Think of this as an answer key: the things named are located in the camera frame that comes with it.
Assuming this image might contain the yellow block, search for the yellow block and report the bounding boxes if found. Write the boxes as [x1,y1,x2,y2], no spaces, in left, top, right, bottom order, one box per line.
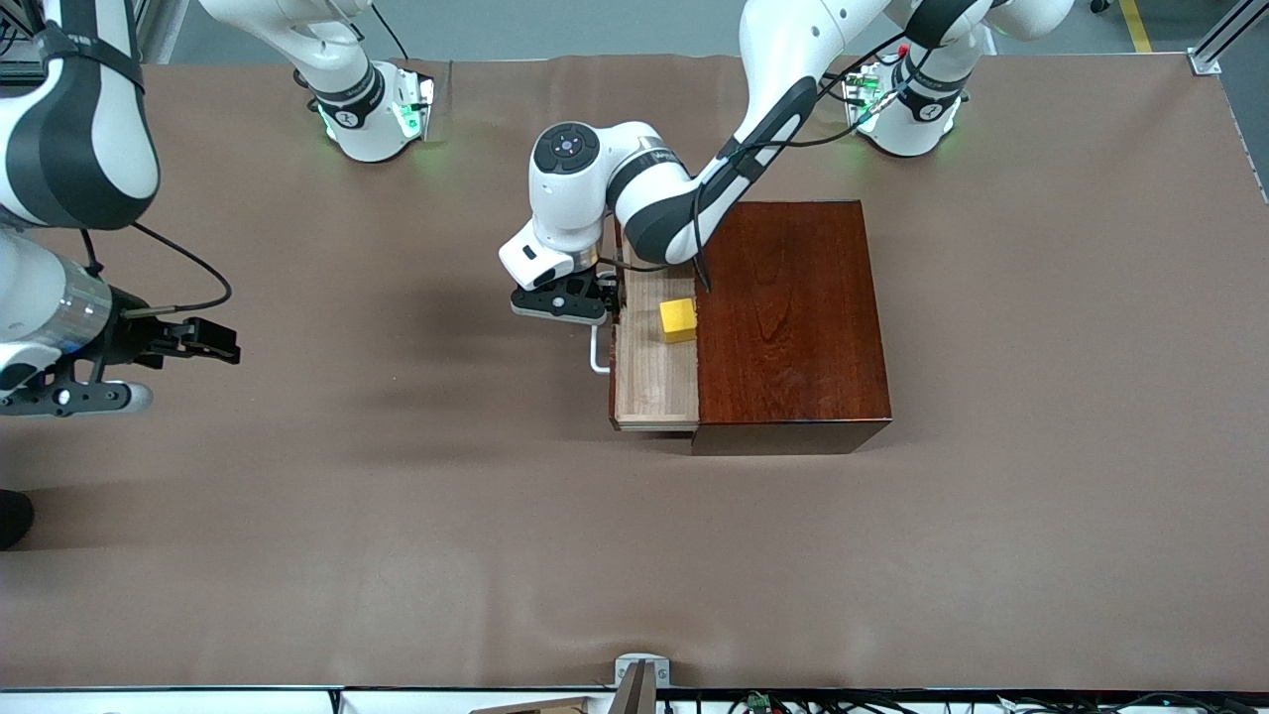
[659,297,698,344]

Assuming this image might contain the wooden drawer with white handle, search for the wooden drawer with white handle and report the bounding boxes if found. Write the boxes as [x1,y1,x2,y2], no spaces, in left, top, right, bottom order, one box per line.
[591,238,701,433]

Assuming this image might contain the dark brown wooden cabinet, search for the dark brown wooden cabinet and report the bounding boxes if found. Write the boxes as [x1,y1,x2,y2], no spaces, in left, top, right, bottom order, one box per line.
[689,200,895,457]

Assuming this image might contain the black rounded object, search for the black rounded object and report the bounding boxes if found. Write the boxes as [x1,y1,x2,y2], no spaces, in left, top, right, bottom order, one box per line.
[0,489,36,551]

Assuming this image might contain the brown table cover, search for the brown table cover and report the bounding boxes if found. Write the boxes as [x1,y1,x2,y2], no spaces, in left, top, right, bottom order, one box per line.
[0,52,1269,693]

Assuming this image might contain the light wooden board piece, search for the light wooden board piece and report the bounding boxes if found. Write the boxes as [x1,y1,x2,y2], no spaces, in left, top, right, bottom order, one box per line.
[469,696,596,714]

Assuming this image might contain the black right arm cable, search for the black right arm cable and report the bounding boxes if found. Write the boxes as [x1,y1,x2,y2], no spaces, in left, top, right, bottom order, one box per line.
[79,222,235,320]

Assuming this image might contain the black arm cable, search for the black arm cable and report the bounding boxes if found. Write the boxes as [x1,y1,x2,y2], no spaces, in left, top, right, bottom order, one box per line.
[79,222,235,320]
[692,35,908,295]

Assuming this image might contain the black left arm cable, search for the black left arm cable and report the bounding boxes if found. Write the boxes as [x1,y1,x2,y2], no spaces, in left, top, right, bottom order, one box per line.
[692,35,908,295]

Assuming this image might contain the aluminium frame with pale post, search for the aluminium frame with pale post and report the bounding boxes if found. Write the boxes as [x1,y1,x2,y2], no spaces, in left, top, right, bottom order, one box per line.
[0,0,189,88]

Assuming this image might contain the black right base cable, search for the black right base cable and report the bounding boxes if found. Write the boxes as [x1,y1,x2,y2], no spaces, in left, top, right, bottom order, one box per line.
[372,0,410,62]

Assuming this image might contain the white table edge rail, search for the white table edge rail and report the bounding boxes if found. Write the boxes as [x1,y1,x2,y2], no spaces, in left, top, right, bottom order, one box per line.
[0,686,1269,714]

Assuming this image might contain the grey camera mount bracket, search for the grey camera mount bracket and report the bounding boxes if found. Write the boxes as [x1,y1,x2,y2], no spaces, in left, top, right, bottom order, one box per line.
[615,653,671,714]

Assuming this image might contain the aluminium frame profile with bracket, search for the aluminium frame profile with bracket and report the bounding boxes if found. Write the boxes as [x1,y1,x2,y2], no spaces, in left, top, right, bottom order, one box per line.
[1188,0,1269,76]

